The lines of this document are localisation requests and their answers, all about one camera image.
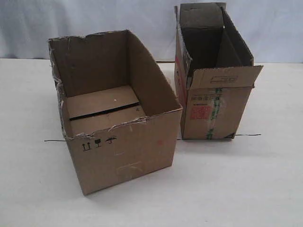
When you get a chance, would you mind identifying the torn cardboard box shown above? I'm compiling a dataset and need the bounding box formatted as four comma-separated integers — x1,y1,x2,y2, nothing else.
48,30,182,195

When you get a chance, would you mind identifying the thin black line marker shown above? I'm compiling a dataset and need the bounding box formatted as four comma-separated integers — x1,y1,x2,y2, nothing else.
43,133,262,142

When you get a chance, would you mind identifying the tall cardboard box with tape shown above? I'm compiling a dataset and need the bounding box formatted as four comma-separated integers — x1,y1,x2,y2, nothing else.
174,2,262,140

